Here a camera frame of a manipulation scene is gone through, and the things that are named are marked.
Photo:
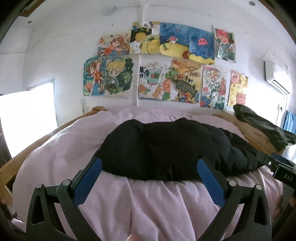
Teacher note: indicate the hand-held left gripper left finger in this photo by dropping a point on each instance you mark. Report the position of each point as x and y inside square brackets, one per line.
[89, 180]

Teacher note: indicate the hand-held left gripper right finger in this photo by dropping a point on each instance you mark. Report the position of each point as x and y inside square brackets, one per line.
[210, 180]

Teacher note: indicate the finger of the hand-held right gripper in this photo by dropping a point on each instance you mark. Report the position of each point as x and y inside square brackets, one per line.
[266, 160]

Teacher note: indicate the black puffer jacket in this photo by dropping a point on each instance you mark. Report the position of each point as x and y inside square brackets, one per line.
[166, 148]

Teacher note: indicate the person's right hand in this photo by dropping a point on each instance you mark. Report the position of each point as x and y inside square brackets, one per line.
[279, 206]

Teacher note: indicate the dark green cloth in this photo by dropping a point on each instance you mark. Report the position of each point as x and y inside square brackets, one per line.
[261, 125]

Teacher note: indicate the blue hanging cloth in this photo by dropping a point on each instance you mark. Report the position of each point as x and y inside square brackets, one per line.
[290, 121]

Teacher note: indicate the pink blanket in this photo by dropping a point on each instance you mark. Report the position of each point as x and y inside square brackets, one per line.
[150, 204]

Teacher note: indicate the yellow pink pig drawing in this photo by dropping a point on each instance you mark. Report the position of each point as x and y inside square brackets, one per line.
[238, 88]

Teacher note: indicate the white air conditioner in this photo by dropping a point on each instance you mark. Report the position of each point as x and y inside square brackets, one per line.
[276, 76]

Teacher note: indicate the bright window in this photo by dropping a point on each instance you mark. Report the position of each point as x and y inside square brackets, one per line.
[27, 118]

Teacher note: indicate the red white crowded drawing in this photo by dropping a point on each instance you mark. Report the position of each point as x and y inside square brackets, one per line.
[212, 88]

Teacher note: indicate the orange green dragon drawing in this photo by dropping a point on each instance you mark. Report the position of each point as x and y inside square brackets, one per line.
[186, 81]

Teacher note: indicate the orange-haired mermaid drawing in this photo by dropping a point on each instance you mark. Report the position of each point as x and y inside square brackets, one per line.
[93, 76]

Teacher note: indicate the blond figure green drawing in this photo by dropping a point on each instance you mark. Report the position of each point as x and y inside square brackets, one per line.
[119, 76]

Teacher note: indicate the goldfish and cup drawing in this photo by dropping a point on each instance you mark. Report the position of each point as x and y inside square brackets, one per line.
[155, 81]

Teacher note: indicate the red-haired girl drawing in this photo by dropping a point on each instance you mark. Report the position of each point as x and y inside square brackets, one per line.
[224, 45]

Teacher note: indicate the blue pink jellyfish painting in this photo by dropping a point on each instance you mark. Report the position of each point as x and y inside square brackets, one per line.
[201, 46]

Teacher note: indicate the swimming orange-haired girl drawing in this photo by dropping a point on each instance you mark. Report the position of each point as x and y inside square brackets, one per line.
[113, 45]

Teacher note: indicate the blue mushroom island painting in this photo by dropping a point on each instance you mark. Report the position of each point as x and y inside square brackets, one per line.
[174, 39]

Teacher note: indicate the wooden bed frame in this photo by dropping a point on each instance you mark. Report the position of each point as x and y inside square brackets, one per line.
[254, 134]

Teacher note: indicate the white wall switch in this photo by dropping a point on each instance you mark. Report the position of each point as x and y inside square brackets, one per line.
[279, 107]

